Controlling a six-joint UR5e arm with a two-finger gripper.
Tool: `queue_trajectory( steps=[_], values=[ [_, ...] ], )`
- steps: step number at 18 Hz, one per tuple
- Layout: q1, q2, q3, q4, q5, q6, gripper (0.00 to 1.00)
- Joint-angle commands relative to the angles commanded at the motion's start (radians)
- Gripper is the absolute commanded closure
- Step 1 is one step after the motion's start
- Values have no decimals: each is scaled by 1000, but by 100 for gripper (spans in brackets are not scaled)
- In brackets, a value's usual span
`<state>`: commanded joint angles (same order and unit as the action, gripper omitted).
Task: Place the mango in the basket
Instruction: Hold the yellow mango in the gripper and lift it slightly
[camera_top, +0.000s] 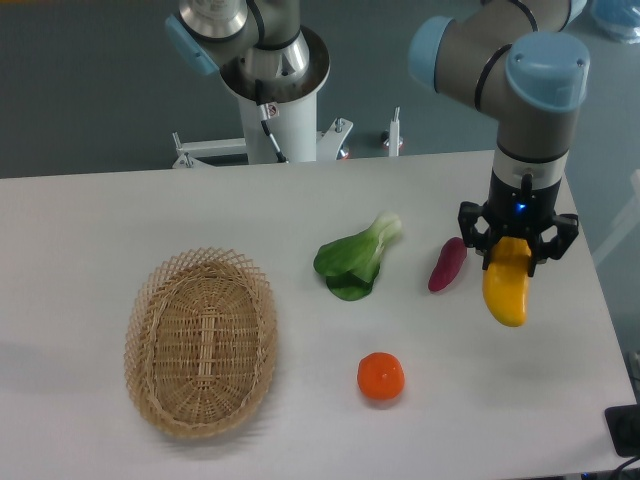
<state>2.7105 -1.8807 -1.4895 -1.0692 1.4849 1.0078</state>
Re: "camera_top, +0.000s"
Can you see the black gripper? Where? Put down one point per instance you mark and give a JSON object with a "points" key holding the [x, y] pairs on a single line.
{"points": [[525, 214]]}

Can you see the yellow mango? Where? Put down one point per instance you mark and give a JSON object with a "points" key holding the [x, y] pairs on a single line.
{"points": [[506, 282]]}

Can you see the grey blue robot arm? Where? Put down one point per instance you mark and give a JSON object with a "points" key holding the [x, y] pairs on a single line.
{"points": [[512, 61]]}

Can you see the woven wicker basket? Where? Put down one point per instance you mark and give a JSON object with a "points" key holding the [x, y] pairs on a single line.
{"points": [[201, 344]]}

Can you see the purple sweet potato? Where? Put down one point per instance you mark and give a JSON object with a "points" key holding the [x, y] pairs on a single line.
{"points": [[449, 264]]}

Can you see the green bok choy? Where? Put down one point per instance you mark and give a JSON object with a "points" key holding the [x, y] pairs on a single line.
{"points": [[350, 265]]}

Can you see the orange tangerine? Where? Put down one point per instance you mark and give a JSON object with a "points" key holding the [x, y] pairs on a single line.
{"points": [[380, 376]]}

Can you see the blue plastic bag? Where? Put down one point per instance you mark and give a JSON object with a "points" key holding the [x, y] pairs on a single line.
{"points": [[619, 19]]}

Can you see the black device at table edge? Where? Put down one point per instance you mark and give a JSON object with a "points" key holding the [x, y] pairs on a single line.
{"points": [[623, 425]]}

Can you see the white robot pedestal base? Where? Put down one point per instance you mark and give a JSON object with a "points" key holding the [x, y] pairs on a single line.
{"points": [[276, 91]]}

